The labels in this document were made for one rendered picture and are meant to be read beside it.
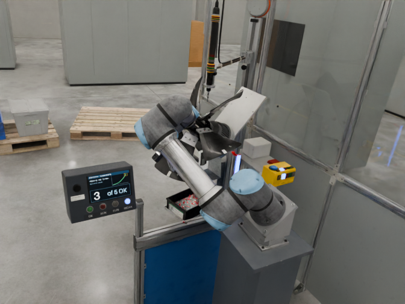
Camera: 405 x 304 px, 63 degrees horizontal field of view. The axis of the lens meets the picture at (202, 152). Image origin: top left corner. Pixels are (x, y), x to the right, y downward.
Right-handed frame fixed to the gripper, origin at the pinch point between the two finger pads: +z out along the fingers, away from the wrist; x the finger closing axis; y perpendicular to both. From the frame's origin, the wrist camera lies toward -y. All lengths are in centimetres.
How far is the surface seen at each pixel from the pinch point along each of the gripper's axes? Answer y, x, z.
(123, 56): 125, 542, 80
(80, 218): -53, -42, -29
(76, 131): -30, 281, 82
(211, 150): 19.0, -17.3, -13.3
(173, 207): -10.4, -18.5, 9.4
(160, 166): -4.3, 7.8, -0.3
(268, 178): 42, -35, 8
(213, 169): 21.3, -10.0, 5.3
